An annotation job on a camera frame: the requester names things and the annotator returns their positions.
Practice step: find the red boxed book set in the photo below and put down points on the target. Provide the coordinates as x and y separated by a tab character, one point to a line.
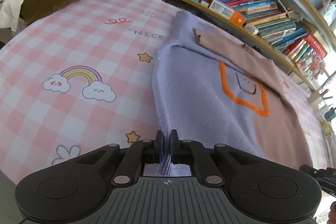
307	53

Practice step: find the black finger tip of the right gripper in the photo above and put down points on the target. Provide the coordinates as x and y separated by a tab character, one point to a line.
325	177

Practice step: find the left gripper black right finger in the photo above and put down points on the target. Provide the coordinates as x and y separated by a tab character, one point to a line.
196	156

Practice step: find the pink checkered cartoon table mat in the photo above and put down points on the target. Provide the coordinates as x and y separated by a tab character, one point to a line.
79	79

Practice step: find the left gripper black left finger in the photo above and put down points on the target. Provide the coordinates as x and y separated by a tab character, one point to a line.
138	155

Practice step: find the purple and pink sweater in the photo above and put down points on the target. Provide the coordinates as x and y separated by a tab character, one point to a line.
213	89

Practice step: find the beige pen holder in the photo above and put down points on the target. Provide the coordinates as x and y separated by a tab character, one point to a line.
316	98

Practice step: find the white orange flat box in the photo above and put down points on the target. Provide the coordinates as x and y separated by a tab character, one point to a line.
227	12

